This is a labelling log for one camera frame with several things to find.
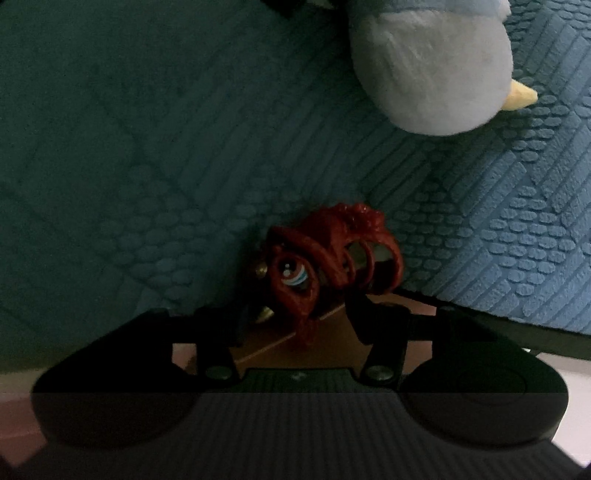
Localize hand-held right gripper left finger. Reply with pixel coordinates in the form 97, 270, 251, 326
134, 307, 252, 386

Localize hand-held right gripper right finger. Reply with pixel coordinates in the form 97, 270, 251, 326
344, 293, 462, 386

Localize pink storage box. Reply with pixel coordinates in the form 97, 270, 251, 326
0, 295, 437, 467

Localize teal quilted bedspread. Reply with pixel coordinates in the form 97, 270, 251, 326
0, 0, 591, 370

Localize white and blue plush duck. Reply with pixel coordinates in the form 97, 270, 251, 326
346, 0, 539, 137

